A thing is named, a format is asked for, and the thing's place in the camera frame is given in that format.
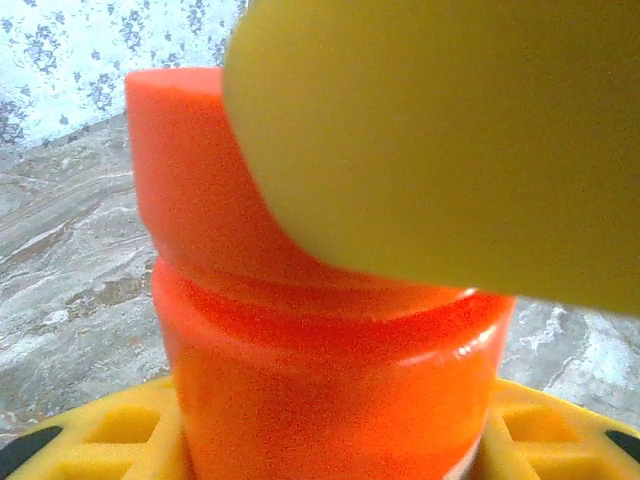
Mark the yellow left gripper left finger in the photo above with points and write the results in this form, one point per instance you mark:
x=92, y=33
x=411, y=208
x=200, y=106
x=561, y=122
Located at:
x=100, y=440

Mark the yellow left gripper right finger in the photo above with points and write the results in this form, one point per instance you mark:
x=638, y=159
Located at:
x=560, y=440

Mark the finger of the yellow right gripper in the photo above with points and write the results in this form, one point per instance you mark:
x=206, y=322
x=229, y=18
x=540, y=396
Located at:
x=440, y=140

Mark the orange pill bottle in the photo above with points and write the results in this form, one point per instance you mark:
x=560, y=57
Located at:
x=325, y=390

